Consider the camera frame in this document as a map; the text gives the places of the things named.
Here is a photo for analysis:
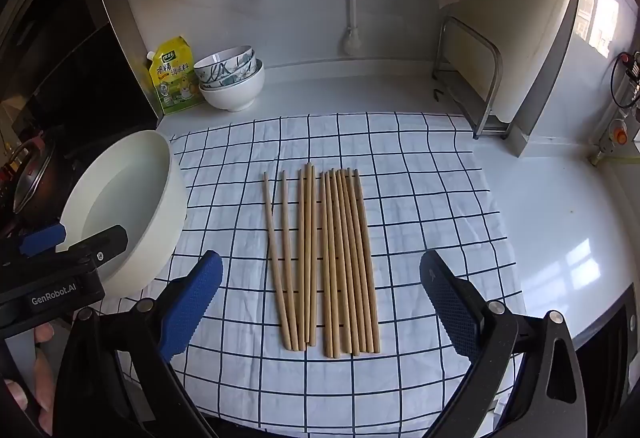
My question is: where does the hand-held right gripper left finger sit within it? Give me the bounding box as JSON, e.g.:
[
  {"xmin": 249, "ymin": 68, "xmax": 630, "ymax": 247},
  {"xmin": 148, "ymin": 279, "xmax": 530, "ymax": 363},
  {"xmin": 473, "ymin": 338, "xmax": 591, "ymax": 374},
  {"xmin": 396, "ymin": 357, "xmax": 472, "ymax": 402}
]
[{"xmin": 55, "ymin": 250, "xmax": 224, "ymax": 438}]

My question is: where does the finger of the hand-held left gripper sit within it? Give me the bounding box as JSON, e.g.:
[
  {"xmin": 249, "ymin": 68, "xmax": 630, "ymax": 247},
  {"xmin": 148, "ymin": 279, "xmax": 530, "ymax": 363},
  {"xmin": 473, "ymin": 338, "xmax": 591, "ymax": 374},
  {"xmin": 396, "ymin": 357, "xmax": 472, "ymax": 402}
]
[
  {"xmin": 0, "ymin": 224, "xmax": 68, "ymax": 265},
  {"xmin": 57, "ymin": 225, "xmax": 129, "ymax": 271}
]

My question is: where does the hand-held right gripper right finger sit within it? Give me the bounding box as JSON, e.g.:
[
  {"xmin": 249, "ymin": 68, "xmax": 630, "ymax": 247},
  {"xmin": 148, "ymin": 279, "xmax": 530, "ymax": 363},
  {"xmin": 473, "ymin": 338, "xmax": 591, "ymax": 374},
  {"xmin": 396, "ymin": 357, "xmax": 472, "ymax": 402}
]
[{"xmin": 419, "ymin": 249, "xmax": 589, "ymax": 438}]

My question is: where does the large white pot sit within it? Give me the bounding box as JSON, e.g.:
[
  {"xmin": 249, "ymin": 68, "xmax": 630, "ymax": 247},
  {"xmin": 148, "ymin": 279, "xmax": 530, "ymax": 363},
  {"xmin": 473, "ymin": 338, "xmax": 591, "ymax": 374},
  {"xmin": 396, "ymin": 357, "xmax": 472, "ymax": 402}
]
[{"xmin": 55, "ymin": 130, "xmax": 189, "ymax": 305}]

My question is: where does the row of wooden chopsticks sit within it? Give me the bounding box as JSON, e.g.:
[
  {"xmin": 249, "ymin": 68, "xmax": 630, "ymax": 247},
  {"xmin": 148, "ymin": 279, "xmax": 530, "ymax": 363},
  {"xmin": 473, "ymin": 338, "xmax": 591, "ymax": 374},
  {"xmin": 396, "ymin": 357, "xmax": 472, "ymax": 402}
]
[{"xmin": 262, "ymin": 162, "xmax": 382, "ymax": 360}]

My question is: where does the person's left hand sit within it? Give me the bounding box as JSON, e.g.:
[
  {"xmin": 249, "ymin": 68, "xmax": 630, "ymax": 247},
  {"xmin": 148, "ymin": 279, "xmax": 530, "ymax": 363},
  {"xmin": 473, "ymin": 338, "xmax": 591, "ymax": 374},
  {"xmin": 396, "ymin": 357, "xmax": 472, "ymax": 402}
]
[{"xmin": 2, "ymin": 323, "xmax": 56, "ymax": 436}]

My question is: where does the dark cooking pan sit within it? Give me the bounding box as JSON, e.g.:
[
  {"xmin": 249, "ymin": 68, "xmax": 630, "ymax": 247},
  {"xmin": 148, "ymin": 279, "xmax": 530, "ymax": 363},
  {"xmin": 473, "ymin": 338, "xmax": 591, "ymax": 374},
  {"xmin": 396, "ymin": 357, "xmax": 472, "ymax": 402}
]
[{"xmin": 11, "ymin": 140, "xmax": 68, "ymax": 220}]

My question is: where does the white checkered cloth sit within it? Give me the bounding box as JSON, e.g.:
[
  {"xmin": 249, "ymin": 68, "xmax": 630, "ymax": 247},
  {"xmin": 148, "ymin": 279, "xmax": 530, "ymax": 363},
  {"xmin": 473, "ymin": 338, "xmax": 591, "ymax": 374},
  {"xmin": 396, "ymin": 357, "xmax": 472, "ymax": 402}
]
[{"xmin": 102, "ymin": 112, "xmax": 527, "ymax": 420}]

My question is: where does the yellow seasoning pouch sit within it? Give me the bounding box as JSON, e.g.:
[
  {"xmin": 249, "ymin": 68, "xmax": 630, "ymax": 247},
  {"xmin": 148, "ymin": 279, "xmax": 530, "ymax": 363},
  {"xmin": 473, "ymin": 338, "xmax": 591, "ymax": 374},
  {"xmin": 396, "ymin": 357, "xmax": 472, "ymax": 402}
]
[{"xmin": 146, "ymin": 35, "xmax": 204, "ymax": 117}]

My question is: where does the black range hood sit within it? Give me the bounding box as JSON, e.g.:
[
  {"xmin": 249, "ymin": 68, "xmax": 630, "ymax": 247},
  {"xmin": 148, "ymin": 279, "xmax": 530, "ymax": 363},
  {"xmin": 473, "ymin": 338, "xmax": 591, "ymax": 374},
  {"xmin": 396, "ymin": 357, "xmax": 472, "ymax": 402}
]
[{"xmin": 0, "ymin": 0, "xmax": 159, "ymax": 139}]

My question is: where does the plain white bowl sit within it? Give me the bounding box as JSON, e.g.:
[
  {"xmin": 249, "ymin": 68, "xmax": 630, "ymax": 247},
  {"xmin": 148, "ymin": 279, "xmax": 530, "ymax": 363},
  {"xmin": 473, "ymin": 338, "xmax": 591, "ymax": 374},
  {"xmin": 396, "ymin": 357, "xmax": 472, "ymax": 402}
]
[{"xmin": 198, "ymin": 68, "xmax": 266, "ymax": 113}]

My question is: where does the patterned ceramic bowl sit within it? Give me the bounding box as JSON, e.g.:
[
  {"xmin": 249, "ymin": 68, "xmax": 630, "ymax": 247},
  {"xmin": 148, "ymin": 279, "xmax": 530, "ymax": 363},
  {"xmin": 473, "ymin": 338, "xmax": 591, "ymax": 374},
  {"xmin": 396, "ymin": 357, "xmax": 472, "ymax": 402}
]
[
  {"xmin": 193, "ymin": 45, "xmax": 257, "ymax": 85},
  {"xmin": 197, "ymin": 58, "xmax": 265, "ymax": 91}
]

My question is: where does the metal board rack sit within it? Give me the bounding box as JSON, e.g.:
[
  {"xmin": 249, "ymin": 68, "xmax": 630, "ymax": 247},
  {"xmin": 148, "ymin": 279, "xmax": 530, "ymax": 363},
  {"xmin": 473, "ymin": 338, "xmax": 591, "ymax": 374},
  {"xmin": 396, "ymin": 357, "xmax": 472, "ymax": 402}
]
[{"xmin": 432, "ymin": 15, "xmax": 514, "ymax": 141}]

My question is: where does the white cutting board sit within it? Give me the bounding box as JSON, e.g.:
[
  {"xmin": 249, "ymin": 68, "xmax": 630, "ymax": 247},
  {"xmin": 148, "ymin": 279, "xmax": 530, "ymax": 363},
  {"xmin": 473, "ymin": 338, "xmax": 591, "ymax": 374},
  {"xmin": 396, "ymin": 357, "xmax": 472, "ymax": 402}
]
[{"xmin": 447, "ymin": 0, "xmax": 584, "ymax": 125}]

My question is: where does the window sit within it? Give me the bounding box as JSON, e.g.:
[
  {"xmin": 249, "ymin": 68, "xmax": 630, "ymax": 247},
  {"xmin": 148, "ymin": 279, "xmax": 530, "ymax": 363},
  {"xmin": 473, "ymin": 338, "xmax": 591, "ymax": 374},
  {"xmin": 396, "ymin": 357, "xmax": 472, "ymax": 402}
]
[{"xmin": 575, "ymin": 0, "xmax": 628, "ymax": 61}]

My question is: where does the black looped cable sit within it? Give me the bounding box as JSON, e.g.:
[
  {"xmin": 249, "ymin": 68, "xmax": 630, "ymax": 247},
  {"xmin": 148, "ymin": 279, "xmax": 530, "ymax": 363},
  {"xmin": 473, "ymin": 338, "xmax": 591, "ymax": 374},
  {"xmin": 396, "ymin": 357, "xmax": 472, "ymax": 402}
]
[{"xmin": 609, "ymin": 50, "xmax": 640, "ymax": 110}]

